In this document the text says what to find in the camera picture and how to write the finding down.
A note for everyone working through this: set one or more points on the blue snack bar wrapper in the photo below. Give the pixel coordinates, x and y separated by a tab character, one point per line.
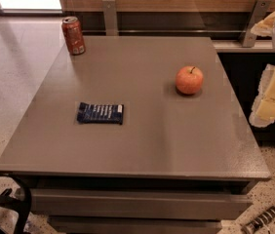
100	113

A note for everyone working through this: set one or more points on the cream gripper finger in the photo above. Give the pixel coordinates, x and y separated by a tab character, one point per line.
264	27
263	109

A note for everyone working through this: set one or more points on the right metal wall bracket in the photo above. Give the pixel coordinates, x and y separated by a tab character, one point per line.
259	10

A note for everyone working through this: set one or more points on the metal wall bracket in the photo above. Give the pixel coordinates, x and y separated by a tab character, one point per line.
110	17
259	10

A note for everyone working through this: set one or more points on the red apple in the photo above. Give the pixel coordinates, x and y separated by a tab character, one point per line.
189	80

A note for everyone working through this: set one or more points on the grey cabinet with drawers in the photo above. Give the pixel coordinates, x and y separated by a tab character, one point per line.
179	164

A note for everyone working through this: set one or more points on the red coke can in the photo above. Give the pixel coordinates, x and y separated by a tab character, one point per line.
71	28

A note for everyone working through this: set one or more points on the black chair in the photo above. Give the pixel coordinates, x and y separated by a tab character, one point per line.
21	206

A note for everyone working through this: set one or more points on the left metal wall bracket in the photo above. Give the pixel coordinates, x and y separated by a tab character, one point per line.
110	17

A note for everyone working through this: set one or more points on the striped cylindrical tool on floor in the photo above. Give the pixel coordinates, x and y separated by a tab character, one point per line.
260	221

